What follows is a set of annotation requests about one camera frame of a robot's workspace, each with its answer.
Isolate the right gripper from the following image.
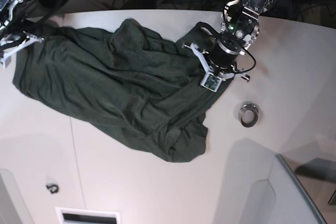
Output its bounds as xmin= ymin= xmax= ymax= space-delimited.
xmin=1 ymin=31 xmax=45 ymax=69

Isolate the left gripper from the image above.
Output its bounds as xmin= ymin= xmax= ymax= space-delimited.
xmin=182 ymin=37 xmax=250 ymax=92

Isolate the dark green t-shirt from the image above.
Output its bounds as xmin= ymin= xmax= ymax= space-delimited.
xmin=13 ymin=19 xmax=230 ymax=163

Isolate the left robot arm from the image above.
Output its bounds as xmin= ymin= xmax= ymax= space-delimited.
xmin=187 ymin=0 xmax=273 ymax=92

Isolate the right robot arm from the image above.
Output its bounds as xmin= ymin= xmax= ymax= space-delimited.
xmin=1 ymin=0 xmax=69 ymax=69

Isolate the grey tape roll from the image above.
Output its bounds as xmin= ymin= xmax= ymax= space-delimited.
xmin=234 ymin=101 xmax=261 ymax=128

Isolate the small black clip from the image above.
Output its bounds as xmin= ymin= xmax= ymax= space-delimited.
xmin=46 ymin=183 xmax=59 ymax=194

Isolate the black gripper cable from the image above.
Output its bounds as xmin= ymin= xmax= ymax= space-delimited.
xmin=198 ymin=21 xmax=257 ymax=74

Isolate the white table cable slot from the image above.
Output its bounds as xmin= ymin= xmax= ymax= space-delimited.
xmin=56 ymin=207 xmax=121 ymax=224

